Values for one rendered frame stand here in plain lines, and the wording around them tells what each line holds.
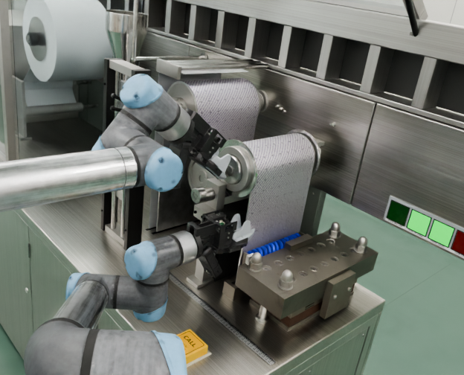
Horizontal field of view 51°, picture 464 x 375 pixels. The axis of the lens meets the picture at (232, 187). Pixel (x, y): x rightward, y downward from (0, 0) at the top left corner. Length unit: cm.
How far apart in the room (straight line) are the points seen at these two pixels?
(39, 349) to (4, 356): 176
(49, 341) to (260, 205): 68
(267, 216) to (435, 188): 42
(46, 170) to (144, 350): 31
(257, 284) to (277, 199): 24
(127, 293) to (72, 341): 38
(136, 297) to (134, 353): 40
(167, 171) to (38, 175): 22
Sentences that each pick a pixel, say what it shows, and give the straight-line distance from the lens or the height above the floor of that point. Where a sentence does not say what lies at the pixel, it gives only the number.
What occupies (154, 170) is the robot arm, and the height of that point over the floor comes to 137.
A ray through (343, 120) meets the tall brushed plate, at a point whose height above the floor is 136.
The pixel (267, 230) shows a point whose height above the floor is 108.
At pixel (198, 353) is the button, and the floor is 92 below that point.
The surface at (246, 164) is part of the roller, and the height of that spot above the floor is 128.
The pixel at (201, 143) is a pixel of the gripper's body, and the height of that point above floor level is 134.
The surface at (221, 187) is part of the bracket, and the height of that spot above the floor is 120.
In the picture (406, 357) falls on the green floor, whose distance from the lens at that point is 282.
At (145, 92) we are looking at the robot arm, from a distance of 96.
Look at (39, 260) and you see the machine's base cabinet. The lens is 180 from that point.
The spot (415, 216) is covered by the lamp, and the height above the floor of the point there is 120.
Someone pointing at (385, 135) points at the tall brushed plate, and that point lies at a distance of 133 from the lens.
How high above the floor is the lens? 170
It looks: 24 degrees down
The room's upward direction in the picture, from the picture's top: 8 degrees clockwise
